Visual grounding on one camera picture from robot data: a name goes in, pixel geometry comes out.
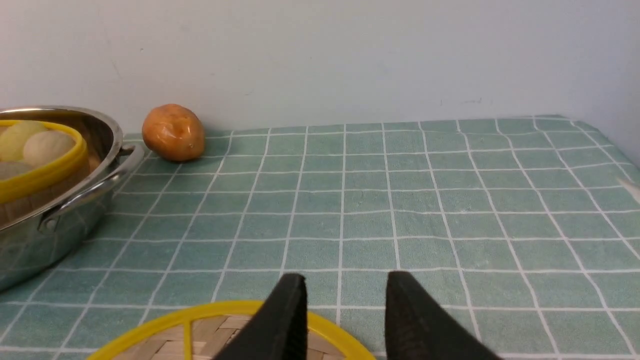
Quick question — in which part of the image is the pale yellow round bun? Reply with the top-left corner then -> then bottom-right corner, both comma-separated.
0,120 -> 48,162

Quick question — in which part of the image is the brown potato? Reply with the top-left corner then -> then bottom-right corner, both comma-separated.
141,104 -> 206,162

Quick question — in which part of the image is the woven bamboo steamer lid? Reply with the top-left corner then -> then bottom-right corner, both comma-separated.
89,300 -> 374,360

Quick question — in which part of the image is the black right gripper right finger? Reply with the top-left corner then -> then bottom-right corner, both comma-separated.
385,271 -> 500,360

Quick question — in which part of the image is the bamboo steamer basket yellow rim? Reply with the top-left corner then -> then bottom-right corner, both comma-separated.
0,120 -> 90,227

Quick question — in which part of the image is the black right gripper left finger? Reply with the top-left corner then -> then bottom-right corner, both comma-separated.
215,273 -> 307,360

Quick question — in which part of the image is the stainless steel pot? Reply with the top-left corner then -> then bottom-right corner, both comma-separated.
1,105 -> 146,291

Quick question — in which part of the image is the white round bun rear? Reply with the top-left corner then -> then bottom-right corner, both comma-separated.
22,130 -> 76,167

